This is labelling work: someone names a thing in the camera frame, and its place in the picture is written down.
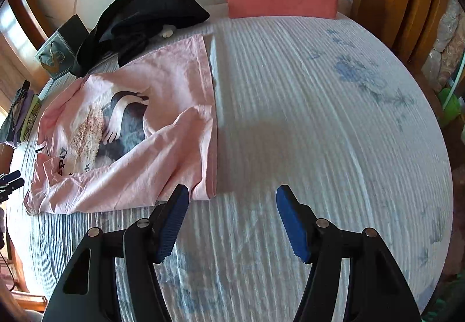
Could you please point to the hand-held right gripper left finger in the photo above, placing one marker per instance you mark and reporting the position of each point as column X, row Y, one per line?
column 174, row 224

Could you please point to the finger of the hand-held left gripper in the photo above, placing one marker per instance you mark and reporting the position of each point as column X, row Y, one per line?
column 15, row 185
column 13, row 174

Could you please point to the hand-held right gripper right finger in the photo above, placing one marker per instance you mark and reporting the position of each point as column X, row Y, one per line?
column 290, row 224

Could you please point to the pink printed t-shirt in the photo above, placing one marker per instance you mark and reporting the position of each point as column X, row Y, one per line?
column 174, row 64

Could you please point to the folded clothes stack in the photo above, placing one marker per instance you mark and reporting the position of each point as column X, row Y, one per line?
column 12, row 115

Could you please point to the pile of black clothes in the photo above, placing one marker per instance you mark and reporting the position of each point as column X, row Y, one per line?
column 145, row 13

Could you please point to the purple cloth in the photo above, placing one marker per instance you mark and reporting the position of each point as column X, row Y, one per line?
column 22, row 122

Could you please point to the green patterned cloth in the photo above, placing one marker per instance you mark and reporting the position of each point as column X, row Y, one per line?
column 32, row 118

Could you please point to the white striped bedspread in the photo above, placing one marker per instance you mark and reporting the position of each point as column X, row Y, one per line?
column 290, row 107

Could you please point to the teal gift bag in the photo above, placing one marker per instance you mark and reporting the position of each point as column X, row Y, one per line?
column 54, row 53

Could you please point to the dark box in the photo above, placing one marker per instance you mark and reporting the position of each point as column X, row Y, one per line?
column 72, row 29

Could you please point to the small white cloth item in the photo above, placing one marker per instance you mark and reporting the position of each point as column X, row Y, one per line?
column 167, row 31

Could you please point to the green plastic object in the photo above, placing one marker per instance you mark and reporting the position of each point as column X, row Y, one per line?
column 449, row 107

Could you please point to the plastic wrapped bundle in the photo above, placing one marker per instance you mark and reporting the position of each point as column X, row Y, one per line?
column 447, row 38

